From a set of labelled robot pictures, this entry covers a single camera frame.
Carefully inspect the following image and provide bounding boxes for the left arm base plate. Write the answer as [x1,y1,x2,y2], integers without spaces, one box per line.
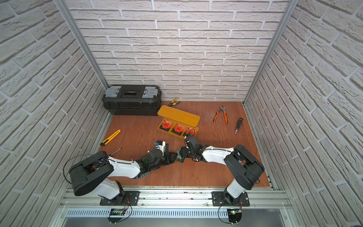
[100,191,140,206]

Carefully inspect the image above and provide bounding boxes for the aluminium front rail frame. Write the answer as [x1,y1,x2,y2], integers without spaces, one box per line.
[60,186,292,209]

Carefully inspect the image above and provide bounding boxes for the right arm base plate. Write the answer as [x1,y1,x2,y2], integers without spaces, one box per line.
[211,191,250,207]

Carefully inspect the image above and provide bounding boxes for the yellow utility knife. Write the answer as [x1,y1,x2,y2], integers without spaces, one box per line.
[100,130,121,146]

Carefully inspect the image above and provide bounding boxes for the yellow two-tier wooden shelf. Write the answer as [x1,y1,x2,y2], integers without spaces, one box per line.
[157,106,200,139]

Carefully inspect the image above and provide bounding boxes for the yellow handled pliers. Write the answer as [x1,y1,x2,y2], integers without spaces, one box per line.
[168,98,181,107]

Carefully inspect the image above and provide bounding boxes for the black plastic toolbox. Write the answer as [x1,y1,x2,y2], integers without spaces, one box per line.
[102,85,162,116]

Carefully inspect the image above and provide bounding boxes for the black orange screwdriver handle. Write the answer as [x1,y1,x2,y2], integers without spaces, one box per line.
[234,118,243,134]

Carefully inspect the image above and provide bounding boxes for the left green circuit board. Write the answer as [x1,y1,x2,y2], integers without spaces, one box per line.
[109,208,128,218]

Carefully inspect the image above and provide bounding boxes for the green tea bag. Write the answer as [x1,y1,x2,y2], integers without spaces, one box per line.
[175,147,185,163]

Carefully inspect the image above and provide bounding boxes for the orange handled pliers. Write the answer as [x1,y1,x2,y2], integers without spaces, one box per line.
[213,105,229,124]

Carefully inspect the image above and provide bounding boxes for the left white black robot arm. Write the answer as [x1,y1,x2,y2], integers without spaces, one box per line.
[69,145,178,200]

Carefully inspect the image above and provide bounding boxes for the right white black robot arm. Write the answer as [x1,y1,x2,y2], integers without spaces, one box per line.
[181,134,265,206]

